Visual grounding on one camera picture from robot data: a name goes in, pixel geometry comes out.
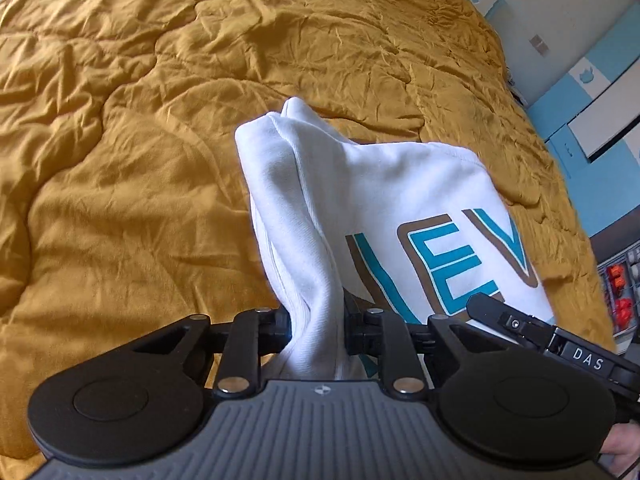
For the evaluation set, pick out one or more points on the person's right hand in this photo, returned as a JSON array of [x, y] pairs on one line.
[[622, 447]]

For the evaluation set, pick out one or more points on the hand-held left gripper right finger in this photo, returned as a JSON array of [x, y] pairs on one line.
[[395, 350]]

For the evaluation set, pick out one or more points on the shelf with orange parts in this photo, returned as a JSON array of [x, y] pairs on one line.
[[622, 290]]

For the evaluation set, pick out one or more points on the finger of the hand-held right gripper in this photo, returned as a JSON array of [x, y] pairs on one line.
[[510, 321]]

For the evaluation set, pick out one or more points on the mustard yellow quilt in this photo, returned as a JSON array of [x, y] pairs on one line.
[[150, 135]]

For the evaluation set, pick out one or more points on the wall socket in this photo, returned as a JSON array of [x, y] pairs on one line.
[[540, 45]]

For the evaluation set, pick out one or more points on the white printed sweatshirt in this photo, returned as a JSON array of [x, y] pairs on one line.
[[370, 200]]

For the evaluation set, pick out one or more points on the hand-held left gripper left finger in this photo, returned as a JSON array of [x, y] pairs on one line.
[[245, 350]]

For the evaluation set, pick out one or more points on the blue and white bedside cabinet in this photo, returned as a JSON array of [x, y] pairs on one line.
[[567, 145]]

